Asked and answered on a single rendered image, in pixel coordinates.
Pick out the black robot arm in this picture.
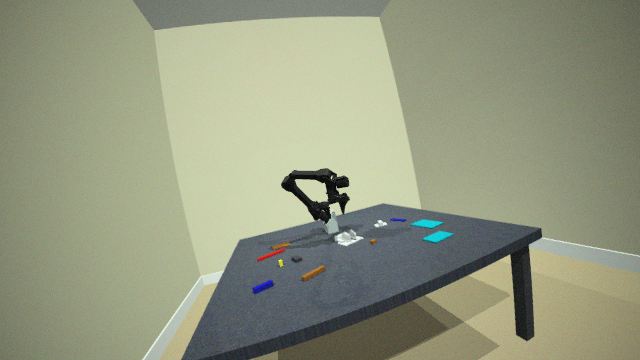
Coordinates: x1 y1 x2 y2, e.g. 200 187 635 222
281 168 349 224

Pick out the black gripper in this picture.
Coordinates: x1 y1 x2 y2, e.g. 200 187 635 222
318 189 350 219

